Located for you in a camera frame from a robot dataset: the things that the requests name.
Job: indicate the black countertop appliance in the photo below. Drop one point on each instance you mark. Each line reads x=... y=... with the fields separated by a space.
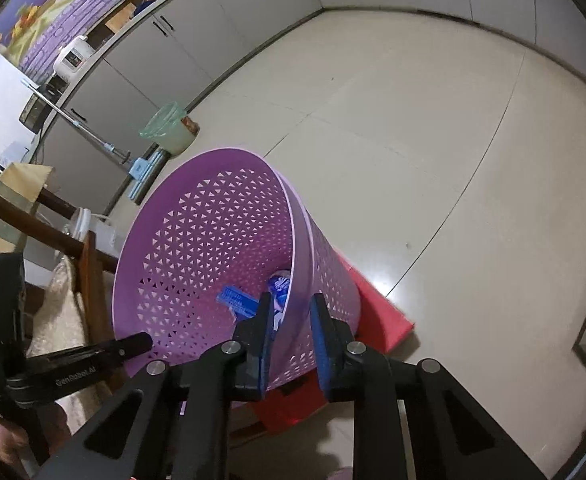
x=35 y=110

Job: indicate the quilted heart pattern cushion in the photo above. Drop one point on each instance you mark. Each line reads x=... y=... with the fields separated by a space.
x=65 y=310

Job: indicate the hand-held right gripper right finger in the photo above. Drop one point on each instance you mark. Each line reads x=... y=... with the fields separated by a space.
x=322 y=355

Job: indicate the grey kitchen cabinet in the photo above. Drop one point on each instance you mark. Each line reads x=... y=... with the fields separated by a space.
x=183 y=40

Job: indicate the purple brick wall sticker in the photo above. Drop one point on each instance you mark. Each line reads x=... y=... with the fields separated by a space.
x=68 y=15

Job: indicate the person's left hand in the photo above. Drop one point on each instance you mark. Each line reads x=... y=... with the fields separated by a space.
x=10 y=442

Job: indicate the folded brown cardboard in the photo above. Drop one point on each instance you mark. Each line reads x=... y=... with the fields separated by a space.
x=23 y=182

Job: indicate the white pot with orange label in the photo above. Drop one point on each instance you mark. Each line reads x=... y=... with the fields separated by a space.
x=95 y=235

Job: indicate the brown cardboard box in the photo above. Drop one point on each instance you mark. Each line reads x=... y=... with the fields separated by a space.
x=120 y=17

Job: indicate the blue printed packet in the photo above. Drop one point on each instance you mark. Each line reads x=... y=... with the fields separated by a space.
x=235 y=302

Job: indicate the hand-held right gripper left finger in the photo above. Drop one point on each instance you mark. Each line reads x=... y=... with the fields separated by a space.
x=265 y=345

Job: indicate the wooden chair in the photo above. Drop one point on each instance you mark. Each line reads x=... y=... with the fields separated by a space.
x=53 y=237

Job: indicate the blue white tissue packet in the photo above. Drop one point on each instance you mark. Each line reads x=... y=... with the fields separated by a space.
x=280 y=287

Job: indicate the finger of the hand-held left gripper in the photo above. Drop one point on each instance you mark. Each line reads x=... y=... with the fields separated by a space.
x=5 y=310
x=88 y=367

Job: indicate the mop with light blue head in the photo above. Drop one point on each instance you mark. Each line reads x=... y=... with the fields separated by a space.
x=143 y=172

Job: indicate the purple perforated plastic basket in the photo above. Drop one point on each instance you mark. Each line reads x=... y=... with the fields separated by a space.
x=198 y=240

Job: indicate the red plastic stool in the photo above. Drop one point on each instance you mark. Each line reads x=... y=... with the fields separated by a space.
x=383 y=320

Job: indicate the beige plastic bucket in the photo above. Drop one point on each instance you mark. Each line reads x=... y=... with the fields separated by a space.
x=180 y=142

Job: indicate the white rice cooker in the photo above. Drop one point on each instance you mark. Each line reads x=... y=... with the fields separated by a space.
x=75 y=57

